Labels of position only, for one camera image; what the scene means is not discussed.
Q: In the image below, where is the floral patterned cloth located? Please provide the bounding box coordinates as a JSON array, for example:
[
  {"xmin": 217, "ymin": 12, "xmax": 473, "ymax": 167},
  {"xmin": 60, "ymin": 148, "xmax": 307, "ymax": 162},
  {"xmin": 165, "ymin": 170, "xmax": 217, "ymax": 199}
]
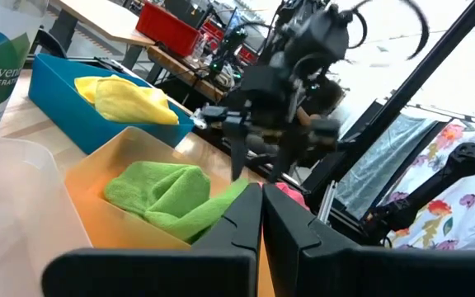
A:
[{"xmin": 379, "ymin": 119, "xmax": 475, "ymax": 252}]

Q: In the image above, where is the light wooden background table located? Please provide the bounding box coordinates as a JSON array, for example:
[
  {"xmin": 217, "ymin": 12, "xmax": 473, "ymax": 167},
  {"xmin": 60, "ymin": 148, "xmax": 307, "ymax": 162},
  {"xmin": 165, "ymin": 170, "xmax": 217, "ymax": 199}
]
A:
[{"xmin": 49, "ymin": 0, "xmax": 156, "ymax": 71}]

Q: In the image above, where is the clear plastic basket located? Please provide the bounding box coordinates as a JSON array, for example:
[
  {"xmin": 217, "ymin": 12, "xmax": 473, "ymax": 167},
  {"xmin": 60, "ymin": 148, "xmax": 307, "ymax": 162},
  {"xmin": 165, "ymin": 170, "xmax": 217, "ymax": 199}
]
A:
[{"xmin": 0, "ymin": 137, "xmax": 93, "ymax": 297}]

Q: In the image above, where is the black metal frame post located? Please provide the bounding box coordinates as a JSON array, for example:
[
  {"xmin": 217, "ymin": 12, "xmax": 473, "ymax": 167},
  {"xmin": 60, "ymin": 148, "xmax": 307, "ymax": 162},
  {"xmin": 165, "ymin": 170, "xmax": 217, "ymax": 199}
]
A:
[{"xmin": 303, "ymin": 0, "xmax": 475, "ymax": 207}]

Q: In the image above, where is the green microfiber towel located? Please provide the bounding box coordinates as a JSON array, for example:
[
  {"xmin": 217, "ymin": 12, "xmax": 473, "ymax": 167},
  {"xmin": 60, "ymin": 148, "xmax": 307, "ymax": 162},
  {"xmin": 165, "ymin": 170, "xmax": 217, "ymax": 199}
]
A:
[{"xmin": 104, "ymin": 160, "xmax": 250, "ymax": 244}]

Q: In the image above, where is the orange plastic basket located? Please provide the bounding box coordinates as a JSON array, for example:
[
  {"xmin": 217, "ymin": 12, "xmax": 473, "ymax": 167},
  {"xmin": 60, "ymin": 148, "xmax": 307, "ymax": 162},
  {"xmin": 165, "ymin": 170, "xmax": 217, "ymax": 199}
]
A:
[{"xmin": 63, "ymin": 126, "xmax": 275, "ymax": 297}]

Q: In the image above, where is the pink microfiber towel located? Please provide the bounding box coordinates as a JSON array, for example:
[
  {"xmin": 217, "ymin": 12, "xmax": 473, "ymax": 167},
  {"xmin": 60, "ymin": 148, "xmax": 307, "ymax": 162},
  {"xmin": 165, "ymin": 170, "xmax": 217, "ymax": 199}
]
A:
[{"xmin": 257, "ymin": 181, "xmax": 311, "ymax": 211}]

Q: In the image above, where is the teal translucent sheet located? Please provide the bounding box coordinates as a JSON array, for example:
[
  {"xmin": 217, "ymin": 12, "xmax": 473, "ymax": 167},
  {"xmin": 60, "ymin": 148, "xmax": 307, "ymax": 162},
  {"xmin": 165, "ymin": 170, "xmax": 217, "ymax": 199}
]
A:
[{"xmin": 336, "ymin": 114, "xmax": 439, "ymax": 219}]

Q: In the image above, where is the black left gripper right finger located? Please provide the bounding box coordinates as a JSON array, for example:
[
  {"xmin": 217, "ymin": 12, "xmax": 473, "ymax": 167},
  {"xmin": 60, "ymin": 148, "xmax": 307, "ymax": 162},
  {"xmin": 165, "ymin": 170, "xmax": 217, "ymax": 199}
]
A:
[{"xmin": 261, "ymin": 183, "xmax": 475, "ymax": 297}]

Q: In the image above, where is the red plastic bin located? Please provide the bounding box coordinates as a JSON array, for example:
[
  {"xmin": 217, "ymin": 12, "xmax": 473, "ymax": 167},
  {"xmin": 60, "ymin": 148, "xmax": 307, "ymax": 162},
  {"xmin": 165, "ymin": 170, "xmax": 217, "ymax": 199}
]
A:
[{"xmin": 135, "ymin": 1, "xmax": 202, "ymax": 58}]

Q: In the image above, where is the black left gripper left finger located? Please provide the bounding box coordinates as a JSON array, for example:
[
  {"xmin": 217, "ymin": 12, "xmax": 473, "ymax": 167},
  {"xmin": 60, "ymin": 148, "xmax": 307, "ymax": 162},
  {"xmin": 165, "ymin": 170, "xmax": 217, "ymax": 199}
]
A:
[{"xmin": 41, "ymin": 182, "xmax": 265, "ymax": 297}]

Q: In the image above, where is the black chair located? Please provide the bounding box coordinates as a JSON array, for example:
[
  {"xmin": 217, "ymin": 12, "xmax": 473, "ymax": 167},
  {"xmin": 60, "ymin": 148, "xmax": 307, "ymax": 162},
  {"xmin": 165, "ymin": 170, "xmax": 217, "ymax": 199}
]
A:
[{"xmin": 31, "ymin": 28, "xmax": 68, "ymax": 59}]

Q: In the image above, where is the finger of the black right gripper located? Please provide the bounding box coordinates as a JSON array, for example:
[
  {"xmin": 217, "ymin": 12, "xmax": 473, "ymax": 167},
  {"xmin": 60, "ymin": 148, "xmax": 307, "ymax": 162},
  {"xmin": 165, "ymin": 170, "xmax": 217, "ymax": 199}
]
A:
[
  {"xmin": 222, "ymin": 118, "xmax": 250, "ymax": 183},
  {"xmin": 267, "ymin": 130, "xmax": 309, "ymax": 183}
]

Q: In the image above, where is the blue plastic basket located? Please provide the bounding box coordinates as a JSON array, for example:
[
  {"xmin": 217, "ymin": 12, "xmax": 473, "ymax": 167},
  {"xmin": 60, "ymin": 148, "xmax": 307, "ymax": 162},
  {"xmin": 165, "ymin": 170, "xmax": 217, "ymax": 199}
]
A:
[{"xmin": 28, "ymin": 53, "xmax": 195, "ymax": 156}]

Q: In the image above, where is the brown wooden workbench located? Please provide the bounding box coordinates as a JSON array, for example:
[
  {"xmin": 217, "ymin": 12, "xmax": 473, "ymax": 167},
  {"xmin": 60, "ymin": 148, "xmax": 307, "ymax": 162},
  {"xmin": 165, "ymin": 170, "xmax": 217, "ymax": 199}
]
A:
[{"xmin": 146, "ymin": 45, "xmax": 226, "ymax": 104}]

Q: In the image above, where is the yellow microfiber towel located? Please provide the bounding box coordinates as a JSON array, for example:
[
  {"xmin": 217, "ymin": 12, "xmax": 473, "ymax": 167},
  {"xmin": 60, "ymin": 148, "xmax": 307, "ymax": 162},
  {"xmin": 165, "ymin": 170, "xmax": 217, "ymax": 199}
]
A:
[{"xmin": 74, "ymin": 74, "xmax": 180, "ymax": 125}]

